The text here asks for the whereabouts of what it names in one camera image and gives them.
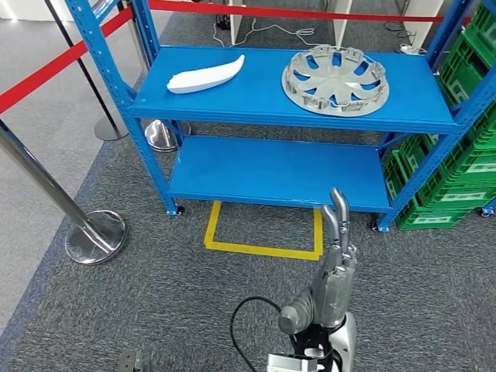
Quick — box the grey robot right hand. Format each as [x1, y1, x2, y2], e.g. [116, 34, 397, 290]
[278, 187, 358, 336]

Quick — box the silver plastic hubcap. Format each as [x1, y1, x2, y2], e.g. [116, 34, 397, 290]
[281, 44, 390, 118]

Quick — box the white curved plastic part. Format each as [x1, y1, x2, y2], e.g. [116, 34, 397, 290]
[166, 54, 245, 95]

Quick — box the dark robot foot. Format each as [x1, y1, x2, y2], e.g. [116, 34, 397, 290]
[118, 350, 152, 372]

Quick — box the chrome stanchion with domed base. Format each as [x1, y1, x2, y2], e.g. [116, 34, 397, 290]
[123, 0, 191, 153]

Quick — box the red barrier belt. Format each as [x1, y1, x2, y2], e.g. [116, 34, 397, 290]
[0, 7, 134, 115]
[148, 0, 471, 25]

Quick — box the wide white desk panel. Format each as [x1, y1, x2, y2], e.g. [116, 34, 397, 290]
[402, 0, 445, 47]

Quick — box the narrow white desk panel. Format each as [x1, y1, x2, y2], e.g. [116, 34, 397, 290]
[230, 0, 244, 47]

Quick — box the chrome stanchion with mirror base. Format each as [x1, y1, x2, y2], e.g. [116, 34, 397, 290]
[0, 120, 127, 266]

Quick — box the black stanchion with flat base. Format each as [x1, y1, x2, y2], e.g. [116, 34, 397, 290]
[43, 0, 128, 142]

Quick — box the white display platform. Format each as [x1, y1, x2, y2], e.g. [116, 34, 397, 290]
[0, 0, 20, 22]

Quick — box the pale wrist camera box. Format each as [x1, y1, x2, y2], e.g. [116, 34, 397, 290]
[266, 353, 319, 372]

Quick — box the black camera cable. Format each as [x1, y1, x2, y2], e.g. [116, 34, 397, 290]
[230, 296, 299, 372]

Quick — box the white cable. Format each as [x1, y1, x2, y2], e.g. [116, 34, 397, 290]
[211, 18, 316, 50]

